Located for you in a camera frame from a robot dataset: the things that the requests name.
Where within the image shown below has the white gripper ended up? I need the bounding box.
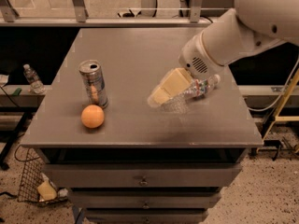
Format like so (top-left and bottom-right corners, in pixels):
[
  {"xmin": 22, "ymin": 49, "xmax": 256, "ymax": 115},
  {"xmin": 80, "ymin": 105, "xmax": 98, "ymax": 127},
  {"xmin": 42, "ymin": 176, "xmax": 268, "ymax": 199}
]
[{"xmin": 148, "ymin": 33, "xmax": 223, "ymax": 108}]

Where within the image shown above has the silver redbull can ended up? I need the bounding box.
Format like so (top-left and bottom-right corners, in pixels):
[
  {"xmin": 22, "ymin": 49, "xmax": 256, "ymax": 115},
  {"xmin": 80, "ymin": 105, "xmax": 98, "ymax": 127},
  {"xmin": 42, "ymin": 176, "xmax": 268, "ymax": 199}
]
[{"xmin": 78, "ymin": 60, "xmax": 108, "ymax": 108}]

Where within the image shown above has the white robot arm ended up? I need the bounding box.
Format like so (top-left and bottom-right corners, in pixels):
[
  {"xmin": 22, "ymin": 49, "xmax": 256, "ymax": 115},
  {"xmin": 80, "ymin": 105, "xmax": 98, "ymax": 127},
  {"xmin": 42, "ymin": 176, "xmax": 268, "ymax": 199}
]
[{"xmin": 148, "ymin": 0, "xmax": 299, "ymax": 108}]

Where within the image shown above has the clear plastic water bottle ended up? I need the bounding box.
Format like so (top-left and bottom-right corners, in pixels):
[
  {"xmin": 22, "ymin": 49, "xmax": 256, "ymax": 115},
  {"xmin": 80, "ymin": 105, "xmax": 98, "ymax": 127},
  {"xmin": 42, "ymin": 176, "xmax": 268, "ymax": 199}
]
[{"xmin": 160, "ymin": 74, "xmax": 221, "ymax": 114}]

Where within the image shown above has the grey drawer cabinet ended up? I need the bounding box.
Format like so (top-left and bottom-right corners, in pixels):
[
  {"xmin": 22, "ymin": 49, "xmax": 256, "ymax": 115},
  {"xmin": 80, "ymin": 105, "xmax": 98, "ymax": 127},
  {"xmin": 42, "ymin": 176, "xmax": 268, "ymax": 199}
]
[{"xmin": 22, "ymin": 28, "xmax": 262, "ymax": 224}]

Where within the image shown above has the orange fruit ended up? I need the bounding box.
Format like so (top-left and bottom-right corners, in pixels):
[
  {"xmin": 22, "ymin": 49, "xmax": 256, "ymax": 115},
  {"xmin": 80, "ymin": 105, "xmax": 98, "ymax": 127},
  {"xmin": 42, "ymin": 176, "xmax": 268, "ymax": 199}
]
[{"xmin": 81, "ymin": 105, "xmax": 105, "ymax": 129}]

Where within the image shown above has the yellow metal stand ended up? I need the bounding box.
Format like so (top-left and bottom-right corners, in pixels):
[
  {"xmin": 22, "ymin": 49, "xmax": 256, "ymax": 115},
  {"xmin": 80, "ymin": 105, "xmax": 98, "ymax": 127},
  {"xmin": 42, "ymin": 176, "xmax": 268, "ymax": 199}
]
[{"xmin": 261, "ymin": 70, "xmax": 299, "ymax": 140}]

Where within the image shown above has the small water bottle background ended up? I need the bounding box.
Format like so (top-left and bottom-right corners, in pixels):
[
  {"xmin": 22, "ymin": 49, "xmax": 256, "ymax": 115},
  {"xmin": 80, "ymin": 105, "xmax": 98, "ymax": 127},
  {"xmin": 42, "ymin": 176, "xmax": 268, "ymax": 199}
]
[{"xmin": 23, "ymin": 64, "xmax": 45, "ymax": 94}]

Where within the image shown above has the green object on shelf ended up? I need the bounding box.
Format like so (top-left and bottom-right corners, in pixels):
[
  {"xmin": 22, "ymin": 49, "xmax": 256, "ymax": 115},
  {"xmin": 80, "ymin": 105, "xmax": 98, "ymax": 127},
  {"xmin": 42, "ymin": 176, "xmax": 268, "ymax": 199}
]
[{"xmin": 12, "ymin": 88, "xmax": 22, "ymax": 96}]

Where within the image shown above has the yellow sponge in basket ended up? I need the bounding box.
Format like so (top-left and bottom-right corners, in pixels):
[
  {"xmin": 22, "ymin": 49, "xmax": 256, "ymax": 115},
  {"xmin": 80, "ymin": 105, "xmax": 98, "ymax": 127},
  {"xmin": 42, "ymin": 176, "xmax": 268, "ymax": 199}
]
[{"xmin": 37, "ymin": 181, "xmax": 57, "ymax": 201}]

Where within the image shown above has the black wire basket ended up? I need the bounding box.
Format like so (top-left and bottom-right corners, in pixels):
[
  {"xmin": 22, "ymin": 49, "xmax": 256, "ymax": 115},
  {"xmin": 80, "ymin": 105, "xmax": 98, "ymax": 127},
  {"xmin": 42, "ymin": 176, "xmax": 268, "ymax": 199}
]
[{"xmin": 18, "ymin": 148, "xmax": 67, "ymax": 207}]

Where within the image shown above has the grey metal rail frame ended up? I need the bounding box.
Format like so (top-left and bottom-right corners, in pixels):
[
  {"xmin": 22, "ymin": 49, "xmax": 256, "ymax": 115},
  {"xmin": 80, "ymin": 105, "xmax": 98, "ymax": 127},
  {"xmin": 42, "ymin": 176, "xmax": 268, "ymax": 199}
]
[{"xmin": 0, "ymin": 0, "xmax": 234, "ymax": 27}]

